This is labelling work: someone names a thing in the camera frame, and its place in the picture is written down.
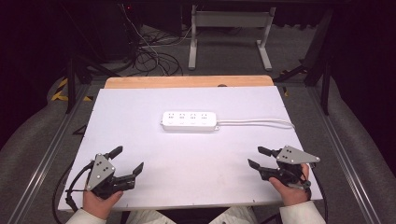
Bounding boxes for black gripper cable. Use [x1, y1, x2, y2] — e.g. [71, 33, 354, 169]
[51, 160, 95, 224]
[306, 178, 330, 224]

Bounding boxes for person's left hand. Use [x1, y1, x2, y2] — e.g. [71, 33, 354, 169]
[81, 189, 124, 220]

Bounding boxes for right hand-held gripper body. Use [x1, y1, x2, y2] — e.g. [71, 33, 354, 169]
[260, 145, 321, 189]

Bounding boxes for white cover board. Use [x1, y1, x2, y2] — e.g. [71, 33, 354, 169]
[57, 85, 324, 213]

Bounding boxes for person's legs light trousers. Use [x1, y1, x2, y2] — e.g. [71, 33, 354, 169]
[124, 205, 259, 224]

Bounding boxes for white power strip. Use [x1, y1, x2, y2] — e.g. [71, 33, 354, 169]
[160, 110, 220, 133]

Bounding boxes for person's right hand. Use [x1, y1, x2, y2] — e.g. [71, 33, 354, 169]
[268, 163, 311, 207]

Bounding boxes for black metal stand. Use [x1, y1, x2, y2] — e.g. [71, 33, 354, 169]
[274, 7, 334, 117]
[64, 46, 122, 115]

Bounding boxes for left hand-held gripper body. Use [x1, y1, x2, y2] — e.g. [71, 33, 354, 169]
[85, 152, 137, 201]

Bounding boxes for yellow black hazard tape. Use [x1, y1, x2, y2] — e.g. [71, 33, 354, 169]
[50, 77, 93, 103]

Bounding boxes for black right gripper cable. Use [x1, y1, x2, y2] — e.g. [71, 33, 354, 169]
[306, 178, 330, 224]

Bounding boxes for white metal stand frame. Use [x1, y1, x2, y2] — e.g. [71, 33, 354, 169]
[187, 4, 277, 72]

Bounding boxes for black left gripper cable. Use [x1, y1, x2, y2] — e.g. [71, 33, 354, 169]
[51, 160, 95, 224]

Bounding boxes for tangle of black floor cables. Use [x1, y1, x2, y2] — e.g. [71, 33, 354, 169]
[130, 26, 194, 77]

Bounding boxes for metal floor rail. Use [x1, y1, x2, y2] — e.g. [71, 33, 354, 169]
[306, 85, 382, 224]
[6, 83, 92, 224]

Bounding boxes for thin white floor cable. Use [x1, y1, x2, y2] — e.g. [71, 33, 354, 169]
[120, 3, 169, 76]

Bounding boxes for white power strip cable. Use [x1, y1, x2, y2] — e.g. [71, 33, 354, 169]
[216, 118, 296, 130]

